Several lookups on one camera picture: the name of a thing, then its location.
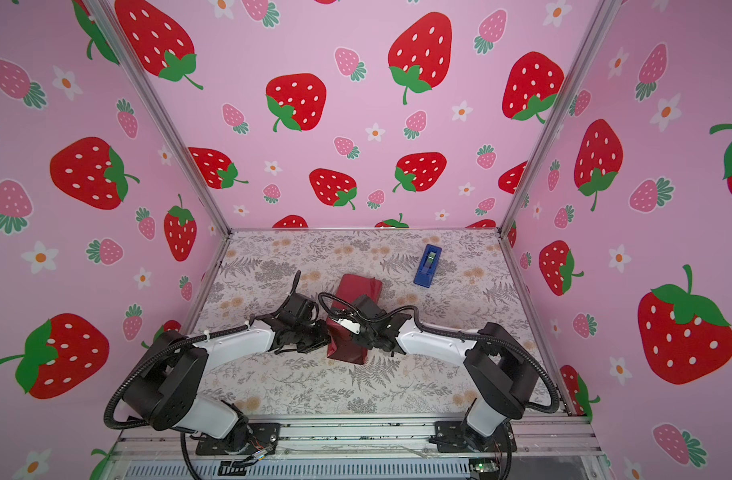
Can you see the blue tape dispenser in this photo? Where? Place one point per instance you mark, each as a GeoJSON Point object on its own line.
{"type": "Point", "coordinates": [428, 266]}

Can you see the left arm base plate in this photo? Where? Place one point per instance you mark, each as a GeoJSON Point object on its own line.
{"type": "Point", "coordinates": [245, 440]}

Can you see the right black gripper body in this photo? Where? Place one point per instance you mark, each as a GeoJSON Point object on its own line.
{"type": "Point", "coordinates": [365, 336]}

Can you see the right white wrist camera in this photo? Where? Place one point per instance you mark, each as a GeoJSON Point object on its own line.
{"type": "Point", "coordinates": [352, 326]}

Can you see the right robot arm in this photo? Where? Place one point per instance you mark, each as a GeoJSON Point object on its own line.
{"type": "Point", "coordinates": [509, 380]}

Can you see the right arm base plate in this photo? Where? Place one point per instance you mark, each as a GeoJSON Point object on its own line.
{"type": "Point", "coordinates": [458, 437]}

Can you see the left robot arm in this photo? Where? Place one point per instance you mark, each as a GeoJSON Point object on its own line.
{"type": "Point", "coordinates": [162, 391]}

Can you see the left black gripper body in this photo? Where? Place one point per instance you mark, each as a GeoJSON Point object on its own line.
{"type": "Point", "coordinates": [311, 337]}

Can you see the aluminium rail frame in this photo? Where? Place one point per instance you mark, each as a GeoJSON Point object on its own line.
{"type": "Point", "coordinates": [410, 446]}

